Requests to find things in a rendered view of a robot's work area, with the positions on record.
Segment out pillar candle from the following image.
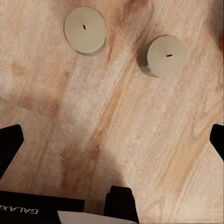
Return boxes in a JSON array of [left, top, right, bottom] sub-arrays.
[[63, 7, 107, 56], [138, 35, 186, 78]]

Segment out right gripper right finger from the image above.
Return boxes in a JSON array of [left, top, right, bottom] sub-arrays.
[[210, 124, 224, 161]]

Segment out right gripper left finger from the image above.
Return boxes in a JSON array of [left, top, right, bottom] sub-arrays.
[[0, 124, 24, 179]]

